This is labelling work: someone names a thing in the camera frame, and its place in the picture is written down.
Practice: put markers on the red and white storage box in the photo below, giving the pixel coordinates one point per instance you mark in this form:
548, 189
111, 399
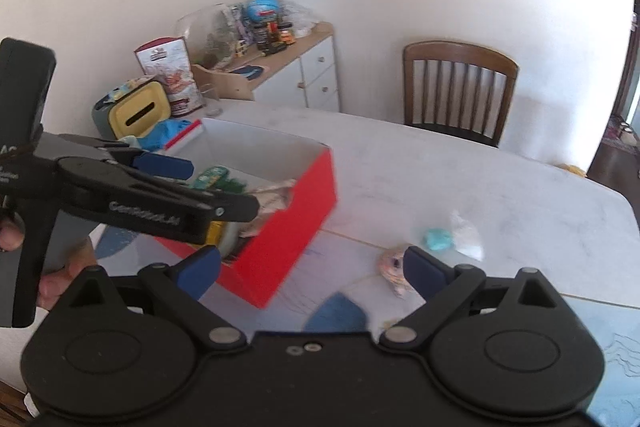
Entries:
290, 227

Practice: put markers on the brown wooden dining chair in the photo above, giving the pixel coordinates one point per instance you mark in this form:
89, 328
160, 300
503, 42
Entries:
460, 92

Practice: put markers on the small light wooden chair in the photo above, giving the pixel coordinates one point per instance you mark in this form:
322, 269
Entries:
230, 82

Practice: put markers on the red snack bag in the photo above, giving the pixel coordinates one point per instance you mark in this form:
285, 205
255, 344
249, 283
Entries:
167, 72

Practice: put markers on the clear plastic wrapper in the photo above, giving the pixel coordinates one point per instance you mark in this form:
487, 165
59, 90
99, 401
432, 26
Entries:
467, 234

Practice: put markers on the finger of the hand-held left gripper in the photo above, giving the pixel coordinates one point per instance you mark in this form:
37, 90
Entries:
162, 166
150, 207

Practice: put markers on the yellow tissue box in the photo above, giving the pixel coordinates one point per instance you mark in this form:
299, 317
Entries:
135, 112

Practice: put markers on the clear plastic bag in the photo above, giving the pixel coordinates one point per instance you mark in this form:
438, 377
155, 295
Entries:
300, 19

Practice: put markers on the teal soft lump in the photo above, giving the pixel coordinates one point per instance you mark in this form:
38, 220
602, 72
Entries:
437, 239

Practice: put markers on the yellow cardboard box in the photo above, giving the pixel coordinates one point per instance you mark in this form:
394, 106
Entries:
216, 234

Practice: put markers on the silver foil packet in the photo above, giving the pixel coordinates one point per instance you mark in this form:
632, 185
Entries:
272, 197

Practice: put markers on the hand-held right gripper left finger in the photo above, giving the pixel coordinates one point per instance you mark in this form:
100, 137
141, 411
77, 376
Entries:
200, 269

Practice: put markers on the clear drinking glass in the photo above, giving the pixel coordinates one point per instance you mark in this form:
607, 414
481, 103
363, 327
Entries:
211, 99

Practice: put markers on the white sideboard with wooden top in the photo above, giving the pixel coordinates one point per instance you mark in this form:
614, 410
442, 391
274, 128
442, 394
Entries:
312, 77

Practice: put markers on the blue crumpled plastic bag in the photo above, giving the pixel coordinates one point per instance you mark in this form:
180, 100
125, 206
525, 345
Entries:
165, 134

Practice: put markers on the clear glass terrarium with plants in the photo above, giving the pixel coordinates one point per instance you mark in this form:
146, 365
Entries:
210, 37

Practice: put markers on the row of small jars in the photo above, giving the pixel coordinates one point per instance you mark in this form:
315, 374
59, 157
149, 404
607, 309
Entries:
272, 34

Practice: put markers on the blue ball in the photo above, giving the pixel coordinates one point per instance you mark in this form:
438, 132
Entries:
262, 7

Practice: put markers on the green white egg-shaped plush pouch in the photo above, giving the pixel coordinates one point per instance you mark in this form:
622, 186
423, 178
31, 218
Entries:
210, 177

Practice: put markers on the cartoon face plush toy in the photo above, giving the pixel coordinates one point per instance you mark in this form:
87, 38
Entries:
392, 269

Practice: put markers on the patterned floor rug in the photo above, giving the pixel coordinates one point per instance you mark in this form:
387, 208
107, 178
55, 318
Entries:
617, 137

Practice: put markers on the person's left hand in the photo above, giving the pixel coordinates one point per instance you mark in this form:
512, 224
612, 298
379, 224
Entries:
67, 272

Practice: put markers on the printed table mat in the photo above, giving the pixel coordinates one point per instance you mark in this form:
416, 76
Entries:
350, 267

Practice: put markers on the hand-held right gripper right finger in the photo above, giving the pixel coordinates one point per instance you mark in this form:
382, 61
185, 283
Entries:
425, 274

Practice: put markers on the dark wooden door frame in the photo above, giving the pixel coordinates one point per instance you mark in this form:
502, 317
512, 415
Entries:
622, 82

